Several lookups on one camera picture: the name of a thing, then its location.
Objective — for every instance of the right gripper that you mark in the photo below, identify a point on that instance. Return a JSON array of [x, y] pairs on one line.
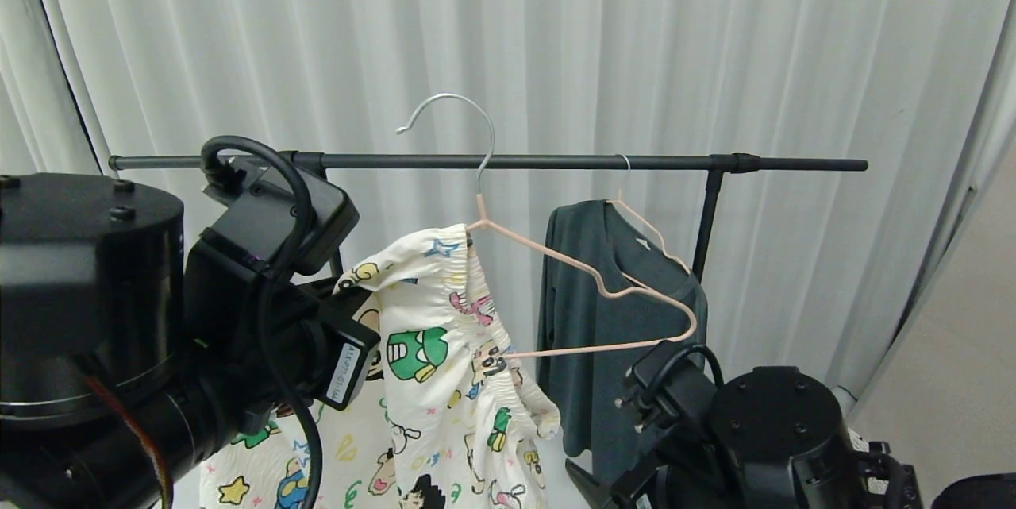
[[675, 485]]

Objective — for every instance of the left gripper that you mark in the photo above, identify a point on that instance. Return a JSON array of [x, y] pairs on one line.
[[361, 334]]

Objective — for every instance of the cream printed garment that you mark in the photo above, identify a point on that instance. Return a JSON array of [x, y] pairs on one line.
[[444, 382]]

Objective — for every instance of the dark grey shirt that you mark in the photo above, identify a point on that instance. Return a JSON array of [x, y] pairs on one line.
[[587, 382]]

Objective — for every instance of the pink clothes hanger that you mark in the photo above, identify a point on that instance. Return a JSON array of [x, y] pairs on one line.
[[480, 211], [635, 220]]

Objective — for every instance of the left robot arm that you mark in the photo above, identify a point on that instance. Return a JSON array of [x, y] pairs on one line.
[[79, 294]]

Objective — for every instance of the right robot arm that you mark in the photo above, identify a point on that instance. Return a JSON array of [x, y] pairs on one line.
[[770, 429]]

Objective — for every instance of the black clothes rack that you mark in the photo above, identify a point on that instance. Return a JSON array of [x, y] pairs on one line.
[[556, 162]]

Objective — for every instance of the white curtain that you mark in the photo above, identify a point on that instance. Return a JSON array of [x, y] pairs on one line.
[[635, 32]]

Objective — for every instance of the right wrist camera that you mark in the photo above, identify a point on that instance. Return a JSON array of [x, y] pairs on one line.
[[675, 398]]

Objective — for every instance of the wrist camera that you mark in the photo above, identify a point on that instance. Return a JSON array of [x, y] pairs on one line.
[[675, 398], [254, 215]]

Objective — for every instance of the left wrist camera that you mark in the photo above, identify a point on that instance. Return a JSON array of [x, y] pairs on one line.
[[254, 215]]

